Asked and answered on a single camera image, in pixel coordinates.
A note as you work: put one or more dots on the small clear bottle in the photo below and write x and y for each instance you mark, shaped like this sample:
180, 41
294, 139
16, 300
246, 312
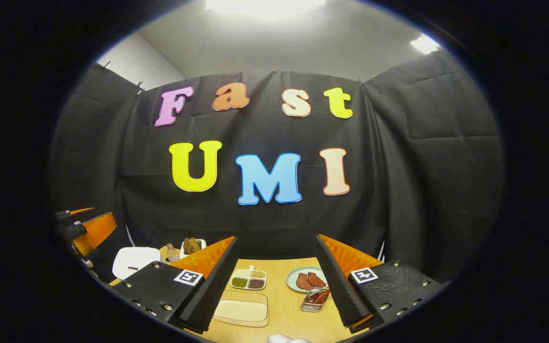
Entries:
172, 253

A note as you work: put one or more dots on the white toaster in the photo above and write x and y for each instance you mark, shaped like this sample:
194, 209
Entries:
200, 244

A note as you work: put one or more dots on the beige tray of rice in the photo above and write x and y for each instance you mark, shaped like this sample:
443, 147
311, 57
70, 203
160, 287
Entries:
241, 309

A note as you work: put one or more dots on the white rice cooker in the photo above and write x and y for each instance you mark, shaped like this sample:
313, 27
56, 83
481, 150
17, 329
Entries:
134, 262

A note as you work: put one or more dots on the pale green plate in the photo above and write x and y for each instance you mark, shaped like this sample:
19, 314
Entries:
292, 278

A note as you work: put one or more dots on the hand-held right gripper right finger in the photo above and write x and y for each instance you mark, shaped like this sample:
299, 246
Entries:
341, 286

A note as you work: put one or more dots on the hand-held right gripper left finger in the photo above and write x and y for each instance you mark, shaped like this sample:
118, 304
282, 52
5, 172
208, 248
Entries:
210, 290

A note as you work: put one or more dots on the small ceiling light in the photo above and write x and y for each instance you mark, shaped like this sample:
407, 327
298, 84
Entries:
424, 44

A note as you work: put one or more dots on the black backdrop cloth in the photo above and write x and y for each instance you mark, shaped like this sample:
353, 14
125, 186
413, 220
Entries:
265, 224

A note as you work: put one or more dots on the white divided grain dish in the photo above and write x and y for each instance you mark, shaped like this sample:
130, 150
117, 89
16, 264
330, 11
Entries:
248, 279

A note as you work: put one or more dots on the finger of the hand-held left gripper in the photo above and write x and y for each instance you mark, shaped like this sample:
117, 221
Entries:
80, 210
98, 232

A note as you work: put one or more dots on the long ceiling light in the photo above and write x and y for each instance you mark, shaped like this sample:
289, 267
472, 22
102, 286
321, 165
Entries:
265, 5

